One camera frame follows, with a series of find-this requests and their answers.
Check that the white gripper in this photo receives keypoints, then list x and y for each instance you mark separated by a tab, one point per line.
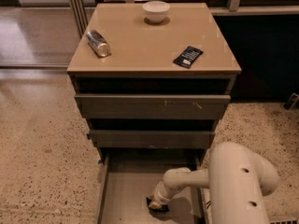
160	197

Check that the black rxbar chocolate wrapper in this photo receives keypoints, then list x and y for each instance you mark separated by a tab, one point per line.
164	209

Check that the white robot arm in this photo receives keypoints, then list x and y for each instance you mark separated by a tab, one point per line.
237	179

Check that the open bottom grey drawer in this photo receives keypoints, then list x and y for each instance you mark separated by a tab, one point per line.
131	175

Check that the middle grey drawer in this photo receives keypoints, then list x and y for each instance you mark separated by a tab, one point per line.
152	139

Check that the top grey drawer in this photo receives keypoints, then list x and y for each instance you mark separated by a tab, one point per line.
140	106

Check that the tan drawer cabinet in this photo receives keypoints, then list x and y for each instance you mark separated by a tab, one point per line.
141	62

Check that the black snack bar on counter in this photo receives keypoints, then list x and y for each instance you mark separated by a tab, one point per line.
188	57

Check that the grey floor power strip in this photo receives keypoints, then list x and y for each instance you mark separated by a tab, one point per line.
284	220

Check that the silver metal can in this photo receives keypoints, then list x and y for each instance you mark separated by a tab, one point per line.
98	43

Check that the white ceramic bowl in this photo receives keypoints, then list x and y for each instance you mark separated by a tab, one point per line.
155	11

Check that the dark object at wall base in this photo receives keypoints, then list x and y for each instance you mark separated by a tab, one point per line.
292	101

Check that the metal window frame rail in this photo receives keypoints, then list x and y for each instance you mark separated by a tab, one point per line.
80	16

